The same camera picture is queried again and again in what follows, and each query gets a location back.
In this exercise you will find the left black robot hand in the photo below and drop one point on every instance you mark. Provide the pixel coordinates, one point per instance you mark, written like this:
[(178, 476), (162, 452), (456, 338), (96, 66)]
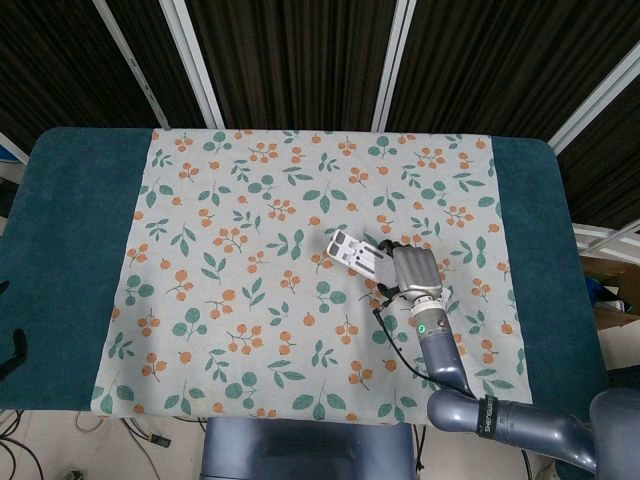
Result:
[(20, 345)]

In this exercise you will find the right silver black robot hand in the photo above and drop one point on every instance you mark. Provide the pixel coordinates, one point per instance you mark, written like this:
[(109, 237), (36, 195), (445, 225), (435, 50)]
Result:
[(415, 272)]

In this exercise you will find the white folding laptop stand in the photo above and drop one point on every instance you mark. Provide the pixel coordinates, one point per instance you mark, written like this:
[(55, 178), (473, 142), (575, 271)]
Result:
[(357, 252)]

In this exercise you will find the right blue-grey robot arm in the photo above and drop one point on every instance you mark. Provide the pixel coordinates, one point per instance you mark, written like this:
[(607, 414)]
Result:
[(500, 417)]

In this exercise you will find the teal fabric table cover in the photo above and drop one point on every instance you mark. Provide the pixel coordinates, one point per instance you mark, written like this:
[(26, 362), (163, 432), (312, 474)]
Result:
[(65, 250)]

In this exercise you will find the floral orange green tablecloth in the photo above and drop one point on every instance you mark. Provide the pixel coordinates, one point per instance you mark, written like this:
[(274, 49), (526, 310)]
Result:
[(250, 280)]

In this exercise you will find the small black floor device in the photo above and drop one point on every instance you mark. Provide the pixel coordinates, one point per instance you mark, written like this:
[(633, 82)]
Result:
[(161, 441)]

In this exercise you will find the blue white board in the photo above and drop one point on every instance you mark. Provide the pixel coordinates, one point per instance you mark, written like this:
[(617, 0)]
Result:
[(10, 150)]

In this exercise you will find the brown cardboard box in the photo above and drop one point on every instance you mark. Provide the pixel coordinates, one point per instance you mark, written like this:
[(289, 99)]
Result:
[(612, 285)]

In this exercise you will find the blue-grey robot torso base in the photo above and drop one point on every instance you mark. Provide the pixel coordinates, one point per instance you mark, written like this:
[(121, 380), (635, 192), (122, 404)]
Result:
[(307, 450)]

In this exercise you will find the white metal frame rail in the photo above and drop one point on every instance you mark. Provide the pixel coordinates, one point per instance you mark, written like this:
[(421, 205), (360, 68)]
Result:
[(607, 240)]

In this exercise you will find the white metal frame post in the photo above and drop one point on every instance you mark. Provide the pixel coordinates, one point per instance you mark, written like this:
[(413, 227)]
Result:
[(132, 65), (595, 102), (192, 65), (395, 65)]

